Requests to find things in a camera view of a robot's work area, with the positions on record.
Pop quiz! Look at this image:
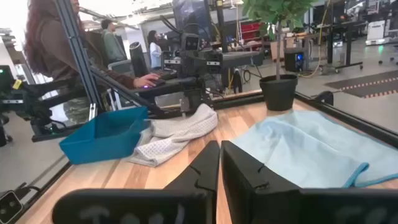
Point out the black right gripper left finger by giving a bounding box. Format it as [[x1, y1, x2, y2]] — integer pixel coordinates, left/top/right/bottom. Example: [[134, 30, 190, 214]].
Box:
[[52, 140, 221, 224]]

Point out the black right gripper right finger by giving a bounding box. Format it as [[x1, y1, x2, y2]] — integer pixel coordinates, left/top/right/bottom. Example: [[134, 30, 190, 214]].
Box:
[[220, 140, 398, 224]]

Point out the grey waffle microfiber towel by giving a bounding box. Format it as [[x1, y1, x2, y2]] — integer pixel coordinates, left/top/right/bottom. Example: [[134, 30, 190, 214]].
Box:
[[150, 103, 219, 147], [129, 126, 191, 168]]

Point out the light blue microfiber towel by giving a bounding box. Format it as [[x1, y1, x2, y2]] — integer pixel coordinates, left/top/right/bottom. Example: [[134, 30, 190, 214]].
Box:
[[231, 110, 398, 189]]

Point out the grey desk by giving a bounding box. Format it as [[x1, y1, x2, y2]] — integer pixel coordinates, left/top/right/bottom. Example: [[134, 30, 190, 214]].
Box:
[[130, 50, 266, 98]]

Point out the person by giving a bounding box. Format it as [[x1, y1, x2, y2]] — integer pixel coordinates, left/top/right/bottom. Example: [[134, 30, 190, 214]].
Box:
[[100, 19, 128, 63], [146, 29, 163, 70], [24, 0, 162, 125]]

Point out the computer monitor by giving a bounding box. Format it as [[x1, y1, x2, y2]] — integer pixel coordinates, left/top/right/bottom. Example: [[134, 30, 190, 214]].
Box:
[[172, 0, 213, 32]]

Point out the red storage shelf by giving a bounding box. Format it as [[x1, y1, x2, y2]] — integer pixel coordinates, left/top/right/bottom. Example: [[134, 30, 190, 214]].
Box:
[[239, 21, 262, 41]]

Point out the black cylinder device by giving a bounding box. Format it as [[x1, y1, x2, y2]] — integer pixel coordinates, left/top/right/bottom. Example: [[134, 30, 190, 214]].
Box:
[[128, 41, 150, 78]]

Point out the wooden box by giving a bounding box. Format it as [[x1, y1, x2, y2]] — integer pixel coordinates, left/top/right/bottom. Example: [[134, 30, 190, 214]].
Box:
[[269, 36, 296, 62]]

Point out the green potted plant black pot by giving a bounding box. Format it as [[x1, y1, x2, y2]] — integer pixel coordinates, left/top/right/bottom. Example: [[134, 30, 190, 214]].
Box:
[[241, 0, 318, 112]]

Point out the teal plastic bin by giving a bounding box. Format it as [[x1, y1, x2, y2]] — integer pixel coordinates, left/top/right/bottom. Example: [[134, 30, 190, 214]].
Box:
[[58, 106, 150, 166]]

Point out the black computer tower blue light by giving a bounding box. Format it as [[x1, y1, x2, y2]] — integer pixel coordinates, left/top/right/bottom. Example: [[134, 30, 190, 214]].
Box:
[[284, 47, 309, 73]]

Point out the black standing desk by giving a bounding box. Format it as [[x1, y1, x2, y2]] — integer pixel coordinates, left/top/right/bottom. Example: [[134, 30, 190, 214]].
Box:
[[312, 19, 365, 75]]

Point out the dark striped floor mat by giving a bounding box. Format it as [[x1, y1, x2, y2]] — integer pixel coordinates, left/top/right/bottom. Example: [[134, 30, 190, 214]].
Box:
[[324, 70, 398, 99]]

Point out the white machine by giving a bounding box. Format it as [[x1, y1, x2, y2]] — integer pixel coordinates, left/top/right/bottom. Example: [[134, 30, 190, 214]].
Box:
[[366, 17, 398, 47]]

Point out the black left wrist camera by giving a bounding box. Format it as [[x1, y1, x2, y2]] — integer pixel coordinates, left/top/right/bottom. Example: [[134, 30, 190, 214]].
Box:
[[180, 33, 201, 52]]

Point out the yellow hose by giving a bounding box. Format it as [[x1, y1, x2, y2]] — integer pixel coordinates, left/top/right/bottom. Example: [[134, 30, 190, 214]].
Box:
[[297, 0, 331, 78]]

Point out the small black depth camera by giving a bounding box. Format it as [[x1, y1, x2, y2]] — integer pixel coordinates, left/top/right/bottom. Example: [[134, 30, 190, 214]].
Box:
[[0, 190, 24, 224]]

